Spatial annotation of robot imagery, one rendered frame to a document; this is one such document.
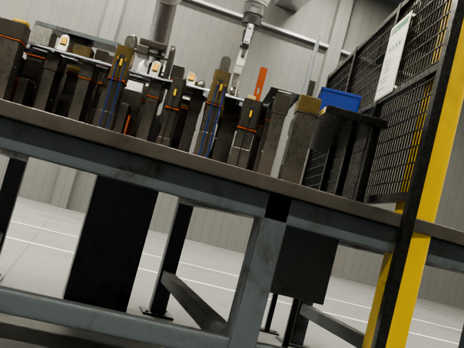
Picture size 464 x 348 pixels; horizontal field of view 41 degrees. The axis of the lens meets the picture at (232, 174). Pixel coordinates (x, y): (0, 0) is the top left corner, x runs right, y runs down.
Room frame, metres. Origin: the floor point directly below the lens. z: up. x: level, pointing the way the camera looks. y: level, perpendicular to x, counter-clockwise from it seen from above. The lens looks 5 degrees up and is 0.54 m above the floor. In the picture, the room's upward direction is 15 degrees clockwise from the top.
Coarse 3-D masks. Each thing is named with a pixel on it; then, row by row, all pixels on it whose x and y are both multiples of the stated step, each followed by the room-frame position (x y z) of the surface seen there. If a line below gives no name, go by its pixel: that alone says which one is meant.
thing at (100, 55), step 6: (96, 54) 2.50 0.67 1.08; (102, 54) 2.50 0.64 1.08; (108, 54) 2.52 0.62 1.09; (102, 60) 2.50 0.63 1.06; (102, 66) 2.51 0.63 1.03; (96, 84) 2.51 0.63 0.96; (96, 90) 2.51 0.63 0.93; (96, 96) 2.53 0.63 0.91; (90, 102) 2.51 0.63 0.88; (90, 108) 2.51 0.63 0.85
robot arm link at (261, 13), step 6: (246, 0) 2.31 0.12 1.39; (252, 0) 2.30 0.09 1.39; (258, 0) 2.29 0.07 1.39; (246, 6) 2.31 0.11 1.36; (252, 6) 2.30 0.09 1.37; (258, 6) 2.30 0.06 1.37; (264, 6) 2.31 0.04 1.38; (246, 12) 2.32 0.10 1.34; (252, 12) 2.30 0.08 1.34; (258, 12) 2.30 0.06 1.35; (264, 12) 2.32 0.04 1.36
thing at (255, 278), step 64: (0, 128) 1.58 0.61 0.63; (0, 192) 2.97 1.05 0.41; (192, 192) 1.71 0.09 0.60; (256, 192) 1.75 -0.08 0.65; (256, 256) 1.76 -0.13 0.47; (320, 256) 2.07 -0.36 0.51; (448, 256) 1.90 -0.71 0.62; (64, 320) 1.66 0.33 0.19; (128, 320) 1.70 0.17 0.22; (256, 320) 1.77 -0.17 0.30; (320, 320) 3.07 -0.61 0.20
